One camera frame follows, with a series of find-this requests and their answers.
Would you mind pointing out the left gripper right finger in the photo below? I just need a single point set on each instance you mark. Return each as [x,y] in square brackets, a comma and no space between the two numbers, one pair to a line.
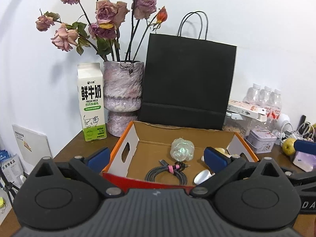
[226,170]

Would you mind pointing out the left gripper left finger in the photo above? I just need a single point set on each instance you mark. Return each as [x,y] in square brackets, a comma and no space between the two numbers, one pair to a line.
[88,169]

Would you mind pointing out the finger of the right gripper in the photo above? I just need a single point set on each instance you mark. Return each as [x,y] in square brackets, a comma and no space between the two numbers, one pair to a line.
[305,147]

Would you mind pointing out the purple tissue pack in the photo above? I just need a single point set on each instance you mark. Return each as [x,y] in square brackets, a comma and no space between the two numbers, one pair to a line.
[305,161]

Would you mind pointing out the white oval mouse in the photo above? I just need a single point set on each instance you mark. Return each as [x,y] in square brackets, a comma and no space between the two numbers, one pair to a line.
[202,176]

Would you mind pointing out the green apple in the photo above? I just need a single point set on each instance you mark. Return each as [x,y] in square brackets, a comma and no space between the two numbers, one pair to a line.
[288,146]

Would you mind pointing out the iridescent shell hair clip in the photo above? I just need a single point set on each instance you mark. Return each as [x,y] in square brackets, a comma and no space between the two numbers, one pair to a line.
[182,150]

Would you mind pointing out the lavender tin box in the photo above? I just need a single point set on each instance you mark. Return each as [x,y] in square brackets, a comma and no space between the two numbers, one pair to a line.
[261,140]

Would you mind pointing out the right water bottle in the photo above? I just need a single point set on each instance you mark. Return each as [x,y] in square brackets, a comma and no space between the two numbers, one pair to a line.
[274,104]

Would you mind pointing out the water bottle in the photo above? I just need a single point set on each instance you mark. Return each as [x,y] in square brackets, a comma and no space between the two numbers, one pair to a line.
[264,96]
[274,104]
[252,95]

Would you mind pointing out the orange cardboard box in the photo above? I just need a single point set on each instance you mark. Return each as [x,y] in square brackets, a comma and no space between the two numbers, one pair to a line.
[142,146]

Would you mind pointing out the white flat box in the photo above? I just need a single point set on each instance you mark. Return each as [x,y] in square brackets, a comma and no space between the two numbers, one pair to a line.
[248,110]

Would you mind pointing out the white card booklet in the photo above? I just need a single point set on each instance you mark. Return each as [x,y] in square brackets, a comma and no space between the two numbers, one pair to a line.
[31,147]

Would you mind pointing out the middle water bottle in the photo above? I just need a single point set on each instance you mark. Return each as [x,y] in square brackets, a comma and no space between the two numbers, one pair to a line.
[264,96]

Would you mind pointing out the left water bottle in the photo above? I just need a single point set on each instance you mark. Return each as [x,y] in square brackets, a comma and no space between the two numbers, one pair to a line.
[252,95]

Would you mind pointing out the fresh milk carton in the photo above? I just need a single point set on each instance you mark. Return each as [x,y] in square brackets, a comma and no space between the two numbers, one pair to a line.
[91,104]

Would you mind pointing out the purple textured vase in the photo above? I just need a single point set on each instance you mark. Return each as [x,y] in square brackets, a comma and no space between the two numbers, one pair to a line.
[122,93]

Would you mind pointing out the black paper bag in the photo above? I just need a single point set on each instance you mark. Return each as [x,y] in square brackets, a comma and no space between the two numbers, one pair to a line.
[187,82]

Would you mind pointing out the dried rose bouquet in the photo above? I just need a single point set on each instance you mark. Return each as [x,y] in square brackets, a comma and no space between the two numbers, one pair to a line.
[103,34]

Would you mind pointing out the white round camera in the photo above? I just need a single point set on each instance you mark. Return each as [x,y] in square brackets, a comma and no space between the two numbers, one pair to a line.
[282,120]

